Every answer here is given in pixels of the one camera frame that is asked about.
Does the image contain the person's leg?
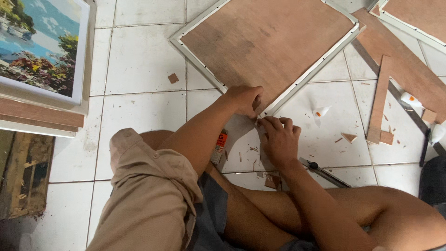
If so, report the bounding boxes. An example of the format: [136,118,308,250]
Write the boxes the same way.
[139,130,175,151]
[223,184,446,251]

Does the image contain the person's left hand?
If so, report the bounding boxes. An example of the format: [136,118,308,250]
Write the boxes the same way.
[223,85,264,119]

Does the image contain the white plastic bottle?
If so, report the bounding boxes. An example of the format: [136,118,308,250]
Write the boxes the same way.
[430,124,446,145]

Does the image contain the small white orange-capped glue bottle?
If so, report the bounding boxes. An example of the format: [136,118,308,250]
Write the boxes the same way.
[312,106,332,118]
[400,92,424,109]

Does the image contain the framed landscape painting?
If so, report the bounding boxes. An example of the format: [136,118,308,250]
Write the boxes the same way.
[0,0,91,107]

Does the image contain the small plywood block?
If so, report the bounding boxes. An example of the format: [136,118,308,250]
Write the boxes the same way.
[421,108,438,125]

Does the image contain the wide long plywood plank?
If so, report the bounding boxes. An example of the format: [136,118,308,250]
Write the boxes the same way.
[352,8,446,125]

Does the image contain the person's right leg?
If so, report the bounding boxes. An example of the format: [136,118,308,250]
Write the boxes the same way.
[223,184,446,251]

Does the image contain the grey utility knife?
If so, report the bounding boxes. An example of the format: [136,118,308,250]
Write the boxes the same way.
[298,157,352,189]

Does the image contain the orange and grey glue packet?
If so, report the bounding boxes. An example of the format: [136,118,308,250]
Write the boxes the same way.
[210,129,229,165]

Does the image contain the person's right hand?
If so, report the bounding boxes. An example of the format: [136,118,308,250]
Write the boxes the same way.
[257,116,302,168]

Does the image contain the white frame with plywood back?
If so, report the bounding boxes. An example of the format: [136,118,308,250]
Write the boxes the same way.
[168,0,366,118]
[367,0,446,55]

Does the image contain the person's left leg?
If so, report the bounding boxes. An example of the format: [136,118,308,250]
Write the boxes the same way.
[139,130,175,151]

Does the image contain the person's beige shirt sleeve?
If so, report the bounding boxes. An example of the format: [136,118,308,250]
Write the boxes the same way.
[86,128,203,251]

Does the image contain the plywood offcut scraps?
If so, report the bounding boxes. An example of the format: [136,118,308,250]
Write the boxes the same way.
[256,170,282,192]

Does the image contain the person's grey shorts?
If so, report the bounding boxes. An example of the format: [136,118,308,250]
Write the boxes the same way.
[190,172,319,251]

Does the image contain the stack of picture frames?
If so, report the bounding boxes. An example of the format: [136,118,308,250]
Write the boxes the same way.
[0,0,98,139]

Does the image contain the narrow plywood strip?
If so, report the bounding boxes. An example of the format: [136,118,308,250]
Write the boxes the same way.
[366,55,393,144]

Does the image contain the long dark metal ruler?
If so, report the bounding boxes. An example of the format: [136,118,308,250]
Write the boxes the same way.
[351,39,446,156]

